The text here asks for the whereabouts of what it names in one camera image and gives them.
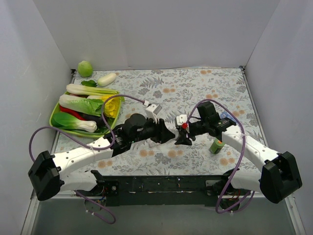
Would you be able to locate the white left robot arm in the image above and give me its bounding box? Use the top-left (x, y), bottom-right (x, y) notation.
top-left (28, 114), bottom-right (178, 201)

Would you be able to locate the white radish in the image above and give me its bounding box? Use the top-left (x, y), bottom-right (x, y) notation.
top-left (97, 73), bottom-right (117, 87)

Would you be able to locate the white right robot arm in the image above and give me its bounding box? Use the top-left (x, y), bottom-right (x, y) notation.
top-left (175, 101), bottom-right (303, 204)

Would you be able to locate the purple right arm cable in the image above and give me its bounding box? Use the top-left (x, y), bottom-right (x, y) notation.
top-left (185, 99), bottom-right (255, 214)

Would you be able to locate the purple eggplant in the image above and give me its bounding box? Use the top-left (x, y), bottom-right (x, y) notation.
top-left (79, 113), bottom-right (105, 128)

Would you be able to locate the long bok choy stalk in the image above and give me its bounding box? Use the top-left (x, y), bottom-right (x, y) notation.
top-left (66, 84), bottom-right (119, 95)

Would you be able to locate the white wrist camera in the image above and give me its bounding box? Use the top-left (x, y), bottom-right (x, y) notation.
top-left (175, 114), bottom-right (188, 129)
top-left (145, 104), bottom-right (162, 123)

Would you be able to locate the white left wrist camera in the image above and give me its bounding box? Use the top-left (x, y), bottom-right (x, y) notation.
top-left (145, 104), bottom-right (162, 123)

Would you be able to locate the green bok choy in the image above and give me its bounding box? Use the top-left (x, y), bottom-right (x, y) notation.
top-left (51, 112), bottom-right (97, 133)

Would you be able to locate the white pill bottle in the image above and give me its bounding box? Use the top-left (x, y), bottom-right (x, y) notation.
top-left (171, 130), bottom-right (179, 140)

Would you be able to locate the yellow leafy vegetable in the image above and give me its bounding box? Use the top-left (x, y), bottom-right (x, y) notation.
top-left (101, 94), bottom-right (120, 118)

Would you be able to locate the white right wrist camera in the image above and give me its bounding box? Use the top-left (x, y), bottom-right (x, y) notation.
top-left (175, 114), bottom-right (188, 129)

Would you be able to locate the green round cabbage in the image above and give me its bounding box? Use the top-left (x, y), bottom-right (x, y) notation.
top-left (77, 61), bottom-right (93, 77)

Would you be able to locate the red chili pepper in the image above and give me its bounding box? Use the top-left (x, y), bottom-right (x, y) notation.
top-left (59, 106), bottom-right (85, 120)

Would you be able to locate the napa cabbage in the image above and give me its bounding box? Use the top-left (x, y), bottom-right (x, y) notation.
top-left (59, 94), bottom-right (104, 117)

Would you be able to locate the green pill bottle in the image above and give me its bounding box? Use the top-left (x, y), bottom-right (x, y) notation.
top-left (209, 139), bottom-right (224, 154)

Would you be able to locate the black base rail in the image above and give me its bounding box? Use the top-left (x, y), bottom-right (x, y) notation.
top-left (79, 175), bottom-right (226, 207)

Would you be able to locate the green plastic tray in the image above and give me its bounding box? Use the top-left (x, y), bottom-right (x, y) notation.
top-left (49, 93), bottom-right (124, 138)

